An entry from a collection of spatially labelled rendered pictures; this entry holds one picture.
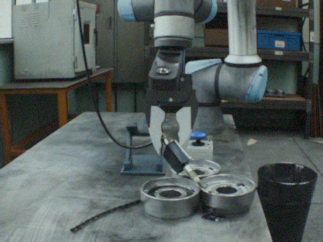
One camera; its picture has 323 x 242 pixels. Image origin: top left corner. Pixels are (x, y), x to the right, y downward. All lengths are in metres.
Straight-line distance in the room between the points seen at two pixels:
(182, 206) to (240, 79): 0.58
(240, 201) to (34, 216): 0.36
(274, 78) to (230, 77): 3.65
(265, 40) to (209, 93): 3.09
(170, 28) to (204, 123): 0.55
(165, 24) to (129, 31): 3.83
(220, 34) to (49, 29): 1.96
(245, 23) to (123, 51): 3.49
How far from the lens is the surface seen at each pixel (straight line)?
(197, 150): 0.88
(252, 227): 0.63
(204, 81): 1.16
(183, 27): 0.68
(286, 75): 4.80
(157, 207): 0.63
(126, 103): 4.83
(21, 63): 3.07
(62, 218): 0.66
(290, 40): 4.29
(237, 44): 1.12
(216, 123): 1.21
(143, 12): 0.84
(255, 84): 1.11
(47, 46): 2.97
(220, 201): 0.65
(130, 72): 4.52
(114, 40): 4.56
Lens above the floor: 1.10
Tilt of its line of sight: 13 degrees down
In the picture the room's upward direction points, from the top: straight up
